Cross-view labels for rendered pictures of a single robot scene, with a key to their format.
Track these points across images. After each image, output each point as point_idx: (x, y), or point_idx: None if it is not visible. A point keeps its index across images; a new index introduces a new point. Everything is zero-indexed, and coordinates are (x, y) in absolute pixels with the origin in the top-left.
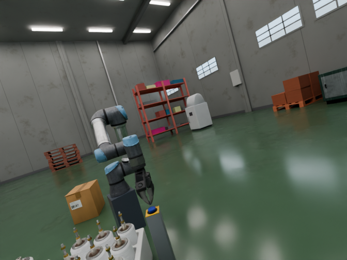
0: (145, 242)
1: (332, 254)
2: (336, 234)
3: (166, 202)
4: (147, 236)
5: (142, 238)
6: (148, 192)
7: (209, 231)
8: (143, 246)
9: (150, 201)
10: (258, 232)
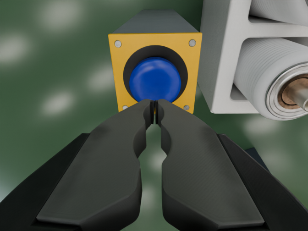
0: (210, 67)
1: None
2: None
3: (154, 206)
4: None
5: (219, 61)
6: (116, 162)
7: (60, 87)
8: (217, 38)
9: (143, 101)
10: None
